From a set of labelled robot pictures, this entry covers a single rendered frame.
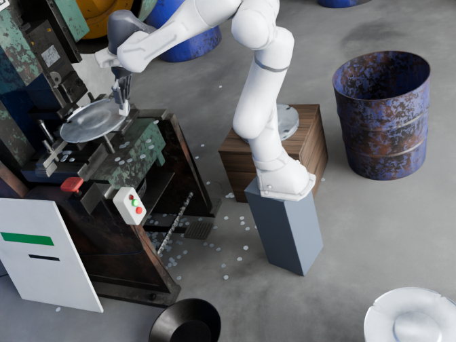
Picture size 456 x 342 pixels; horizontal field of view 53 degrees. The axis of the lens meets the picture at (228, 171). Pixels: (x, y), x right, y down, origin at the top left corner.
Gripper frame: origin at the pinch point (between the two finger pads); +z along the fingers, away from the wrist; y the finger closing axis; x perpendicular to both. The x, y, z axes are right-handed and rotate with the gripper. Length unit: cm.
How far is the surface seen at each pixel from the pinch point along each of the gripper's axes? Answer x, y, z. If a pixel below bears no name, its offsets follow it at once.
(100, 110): 12.2, 3.7, 9.3
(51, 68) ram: 25.7, -4.1, -10.8
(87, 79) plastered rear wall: 101, 135, 110
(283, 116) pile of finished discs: -57, 53, 22
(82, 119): 17.9, -0.5, 12.6
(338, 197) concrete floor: -94, 37, 46
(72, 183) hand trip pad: 1.0, -35.2, 7.4
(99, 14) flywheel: 28.2, 35.0, -12.9
